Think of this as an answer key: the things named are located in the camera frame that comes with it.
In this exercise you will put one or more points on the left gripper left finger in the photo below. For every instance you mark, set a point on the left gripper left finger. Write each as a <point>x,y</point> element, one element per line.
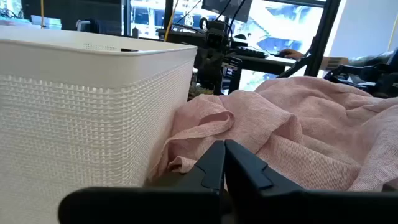
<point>174,205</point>

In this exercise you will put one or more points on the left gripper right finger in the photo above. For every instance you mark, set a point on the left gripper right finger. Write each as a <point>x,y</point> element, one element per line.
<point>280,207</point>

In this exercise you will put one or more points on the pink cloth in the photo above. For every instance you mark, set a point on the pink cloth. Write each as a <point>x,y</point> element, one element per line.
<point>295,130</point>

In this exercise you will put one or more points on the person's forearm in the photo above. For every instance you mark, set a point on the person's forearm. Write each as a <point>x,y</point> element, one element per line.
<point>335,63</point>

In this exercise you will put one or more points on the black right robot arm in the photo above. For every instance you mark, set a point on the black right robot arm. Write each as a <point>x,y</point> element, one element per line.
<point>210,68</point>

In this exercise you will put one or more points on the black monitor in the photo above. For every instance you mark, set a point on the black monitor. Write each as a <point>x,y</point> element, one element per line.
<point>228,7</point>

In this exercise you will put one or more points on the black keyboard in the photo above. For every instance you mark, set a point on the black keyboard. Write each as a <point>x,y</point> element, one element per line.
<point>252,52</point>

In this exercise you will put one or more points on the small green potted plant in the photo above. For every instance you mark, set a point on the small green potted plant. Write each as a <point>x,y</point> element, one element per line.
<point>199,91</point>

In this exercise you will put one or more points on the person's hand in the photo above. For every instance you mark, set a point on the person's hand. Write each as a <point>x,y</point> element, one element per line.
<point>291,53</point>

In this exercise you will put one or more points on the white plastic laundry basket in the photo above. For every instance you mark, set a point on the white plastic laundry basket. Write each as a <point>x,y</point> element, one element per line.
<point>77,124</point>

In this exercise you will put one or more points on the black aluminium frame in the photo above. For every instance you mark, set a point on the black aluminium frame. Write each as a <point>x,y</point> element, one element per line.
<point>323,34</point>

